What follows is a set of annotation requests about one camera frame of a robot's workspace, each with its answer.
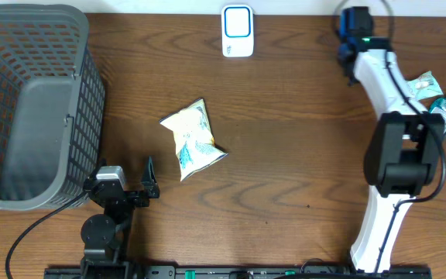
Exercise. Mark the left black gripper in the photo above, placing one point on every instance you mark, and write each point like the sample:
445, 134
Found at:
141, 198

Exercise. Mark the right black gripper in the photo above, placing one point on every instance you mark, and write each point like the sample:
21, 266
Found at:
352, 77

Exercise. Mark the cream snack bag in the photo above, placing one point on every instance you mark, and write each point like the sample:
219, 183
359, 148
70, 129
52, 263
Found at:
195, 147

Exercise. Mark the teal wet wipes packet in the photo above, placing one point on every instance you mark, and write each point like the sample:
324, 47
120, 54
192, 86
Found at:
425, 86

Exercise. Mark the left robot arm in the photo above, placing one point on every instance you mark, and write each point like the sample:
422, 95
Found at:
106, 235

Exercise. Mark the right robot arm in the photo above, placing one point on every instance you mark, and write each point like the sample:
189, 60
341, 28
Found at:
405, 163

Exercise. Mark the white barcode scanner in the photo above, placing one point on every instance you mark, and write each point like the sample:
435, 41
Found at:
237, 31

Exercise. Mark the grey plastic mesh basket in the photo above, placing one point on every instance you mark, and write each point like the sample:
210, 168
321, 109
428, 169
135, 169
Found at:
51, 107

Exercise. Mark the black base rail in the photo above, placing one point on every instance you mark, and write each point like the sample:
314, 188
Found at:
168, 272

